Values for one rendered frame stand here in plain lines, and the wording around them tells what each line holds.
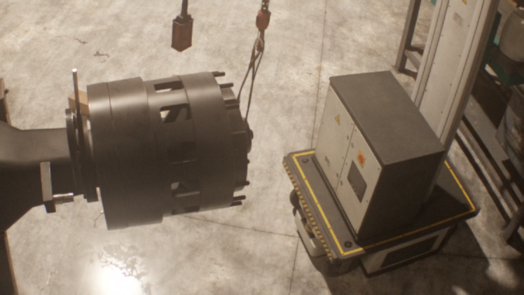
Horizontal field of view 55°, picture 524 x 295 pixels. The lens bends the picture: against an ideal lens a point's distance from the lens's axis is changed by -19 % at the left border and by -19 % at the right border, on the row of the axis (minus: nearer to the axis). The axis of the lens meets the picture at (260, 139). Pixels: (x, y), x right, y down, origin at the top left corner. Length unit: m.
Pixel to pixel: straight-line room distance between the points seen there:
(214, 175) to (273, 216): 1.15
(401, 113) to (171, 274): 1.33
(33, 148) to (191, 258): 1.18
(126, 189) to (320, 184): 1.21
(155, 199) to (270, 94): 1.96
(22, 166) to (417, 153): 1.59
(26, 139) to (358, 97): 1.44
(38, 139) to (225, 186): 0.74
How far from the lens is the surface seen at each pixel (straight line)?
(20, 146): 2.15
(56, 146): 2.14
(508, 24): 2.33
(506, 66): 2.37
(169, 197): 2.05
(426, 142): 2.50
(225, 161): 2.03
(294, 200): 3.11
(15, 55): 4.42
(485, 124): 3.84
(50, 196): 1.96
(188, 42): 1.80
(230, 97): 2.14
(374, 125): 2.48
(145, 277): 2.87
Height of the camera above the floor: 2.43
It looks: 44 degrees down
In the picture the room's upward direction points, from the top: 8 degrees clockwise
